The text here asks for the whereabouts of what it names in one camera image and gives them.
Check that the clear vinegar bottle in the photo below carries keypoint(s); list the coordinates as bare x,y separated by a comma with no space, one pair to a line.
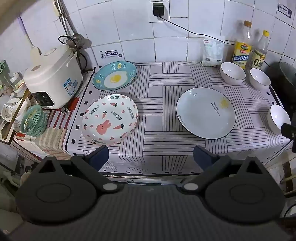
259,58

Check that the black power adapter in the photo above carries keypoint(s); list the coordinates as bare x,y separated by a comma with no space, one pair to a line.
158,9

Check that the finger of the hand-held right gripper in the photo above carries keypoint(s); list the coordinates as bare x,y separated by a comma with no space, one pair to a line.
288,131

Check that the small wall sticker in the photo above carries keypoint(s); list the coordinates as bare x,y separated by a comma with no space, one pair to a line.
112,54

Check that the white sun print plate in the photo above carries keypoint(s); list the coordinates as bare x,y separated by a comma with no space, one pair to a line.
203,115

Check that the wooden spatula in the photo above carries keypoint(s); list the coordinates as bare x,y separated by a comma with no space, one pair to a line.
16,113

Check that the striped patterned tablecloth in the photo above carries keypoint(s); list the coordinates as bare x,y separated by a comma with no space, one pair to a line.
157,111

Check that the white salt bag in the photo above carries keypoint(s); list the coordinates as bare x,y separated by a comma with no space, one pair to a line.
212,52

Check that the green plastic basket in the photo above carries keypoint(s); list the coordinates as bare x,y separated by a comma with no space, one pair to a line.
33,121

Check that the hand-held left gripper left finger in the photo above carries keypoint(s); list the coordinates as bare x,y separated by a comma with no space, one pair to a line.
101,155

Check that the dark cooking pot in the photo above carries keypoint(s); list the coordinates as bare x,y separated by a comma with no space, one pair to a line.
281,76

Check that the white slotted strainer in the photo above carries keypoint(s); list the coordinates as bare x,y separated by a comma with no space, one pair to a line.
10,111

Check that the pink rabbit print plate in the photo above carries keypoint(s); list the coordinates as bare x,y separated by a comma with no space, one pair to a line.
108,120

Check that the white ribbed bowl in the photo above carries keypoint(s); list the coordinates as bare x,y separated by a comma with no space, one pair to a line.
277,118
260,78
232,73

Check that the white rice paddle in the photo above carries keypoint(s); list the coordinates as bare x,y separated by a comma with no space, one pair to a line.
35,52

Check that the white rice cooker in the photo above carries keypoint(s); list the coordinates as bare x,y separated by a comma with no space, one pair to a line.
53,74

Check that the dark framed wall sticker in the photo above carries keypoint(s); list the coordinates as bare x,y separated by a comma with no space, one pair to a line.
285,11

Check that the red striped cloth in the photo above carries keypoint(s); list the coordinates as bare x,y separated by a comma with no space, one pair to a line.
61,113

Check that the yellow cooking oil bottle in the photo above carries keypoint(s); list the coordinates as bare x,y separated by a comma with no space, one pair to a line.
241,53

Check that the white wall socket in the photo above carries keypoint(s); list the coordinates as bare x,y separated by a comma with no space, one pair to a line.
167,11

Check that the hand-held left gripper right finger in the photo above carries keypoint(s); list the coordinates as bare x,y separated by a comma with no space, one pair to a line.
203,157

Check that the blue fried egg plate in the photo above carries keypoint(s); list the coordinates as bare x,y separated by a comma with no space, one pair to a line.
115,76

